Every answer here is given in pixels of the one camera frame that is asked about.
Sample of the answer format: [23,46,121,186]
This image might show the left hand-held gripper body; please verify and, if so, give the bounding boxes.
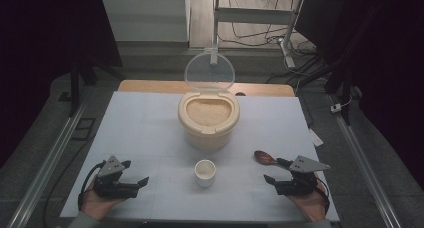
[93,155,139,200]

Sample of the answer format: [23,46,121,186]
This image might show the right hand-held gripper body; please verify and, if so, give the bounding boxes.
[274,155,332,196]

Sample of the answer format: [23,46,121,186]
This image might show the brown wooden spoon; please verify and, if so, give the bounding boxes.
[253,150,280,166]

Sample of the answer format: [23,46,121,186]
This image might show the white cup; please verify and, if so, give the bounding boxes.
[194,159,217,189]

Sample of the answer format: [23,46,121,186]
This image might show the beige rice container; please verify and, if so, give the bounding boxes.
[177,91,241,151]

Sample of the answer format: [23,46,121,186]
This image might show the uncooked rice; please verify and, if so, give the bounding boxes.
[185,98,232,127]

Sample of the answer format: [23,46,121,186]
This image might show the person's left hand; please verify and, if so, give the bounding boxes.
[80,182,126,221]

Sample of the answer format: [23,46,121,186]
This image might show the person's right hand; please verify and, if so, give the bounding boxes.
[288,182,329,222]

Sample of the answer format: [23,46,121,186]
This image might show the white paper tag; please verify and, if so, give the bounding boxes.
[308,127,325,148]

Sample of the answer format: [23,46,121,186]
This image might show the white table mat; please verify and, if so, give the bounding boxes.
[59,91,340,222]

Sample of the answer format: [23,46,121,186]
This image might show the black stand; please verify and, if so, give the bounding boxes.
[67,52,126,118]
[293,51,356,126]

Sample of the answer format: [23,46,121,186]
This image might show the clear round container lid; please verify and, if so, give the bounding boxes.
[184,51,236,93]

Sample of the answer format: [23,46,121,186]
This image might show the white cabinet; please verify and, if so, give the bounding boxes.
[99,0,190,43]

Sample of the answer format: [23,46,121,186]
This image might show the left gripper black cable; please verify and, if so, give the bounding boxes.
[77,160,108,211]

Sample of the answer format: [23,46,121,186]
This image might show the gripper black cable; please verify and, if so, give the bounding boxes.
[314,177,331,216]
[77,160,108,211]

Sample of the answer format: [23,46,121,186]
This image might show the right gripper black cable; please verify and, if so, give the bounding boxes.
[314,177,331,216]

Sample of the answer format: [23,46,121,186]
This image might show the aluminium rail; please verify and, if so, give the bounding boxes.
[6,99,89,228]
[328,94,403,228]

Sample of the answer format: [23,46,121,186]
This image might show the white desk frame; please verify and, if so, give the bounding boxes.
[210,0,305,69]

